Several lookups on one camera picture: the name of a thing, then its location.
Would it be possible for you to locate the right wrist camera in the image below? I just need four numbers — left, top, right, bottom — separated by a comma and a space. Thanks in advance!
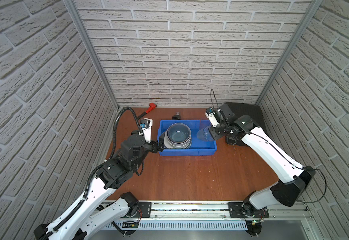
205, 103, 238, 127

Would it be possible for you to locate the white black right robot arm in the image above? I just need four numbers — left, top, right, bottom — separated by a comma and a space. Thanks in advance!
207, 113, 316, 211

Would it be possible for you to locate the left robot arm base plate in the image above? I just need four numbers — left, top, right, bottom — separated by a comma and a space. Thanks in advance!
125, 202, 152, 218

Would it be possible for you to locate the right robot arm base plate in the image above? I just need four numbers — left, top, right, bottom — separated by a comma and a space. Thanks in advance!
228, 202, 270, 219

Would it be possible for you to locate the small grey black device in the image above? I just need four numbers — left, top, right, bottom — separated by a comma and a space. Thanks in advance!
171, 112, 182, 120

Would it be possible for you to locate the light green ceramic bowl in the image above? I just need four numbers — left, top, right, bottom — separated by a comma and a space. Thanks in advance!
164, 132, 192, 149

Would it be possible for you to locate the aluminium mounting rail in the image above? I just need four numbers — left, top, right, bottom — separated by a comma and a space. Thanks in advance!
67, 200, 310, 223

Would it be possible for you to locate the red black hand tool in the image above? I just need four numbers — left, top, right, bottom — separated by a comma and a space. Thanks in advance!
137, 103, 157, 120

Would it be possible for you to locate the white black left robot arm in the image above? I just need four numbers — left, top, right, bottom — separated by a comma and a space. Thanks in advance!
34, 134, 164, 240

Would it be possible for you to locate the dark blue ceramic bowl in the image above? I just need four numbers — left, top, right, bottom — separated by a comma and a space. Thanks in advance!
166, 123, 192, 144

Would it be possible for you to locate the black plastic tool case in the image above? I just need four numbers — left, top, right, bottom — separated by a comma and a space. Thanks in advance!
225, 102, 267, 147

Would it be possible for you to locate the black corrugated cable conduit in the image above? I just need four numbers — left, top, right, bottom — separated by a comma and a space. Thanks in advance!
39, 106, 142, 240

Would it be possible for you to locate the lilac ceramic bowl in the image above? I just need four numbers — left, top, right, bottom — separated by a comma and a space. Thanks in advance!
164, 132, 192, 149

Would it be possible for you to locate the blue plastic bin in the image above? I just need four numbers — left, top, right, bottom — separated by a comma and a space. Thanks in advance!
157, 120, 217, 157

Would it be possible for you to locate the frosted tall plastic tumbler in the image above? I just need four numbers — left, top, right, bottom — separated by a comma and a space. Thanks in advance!
197, 125, 215, 142

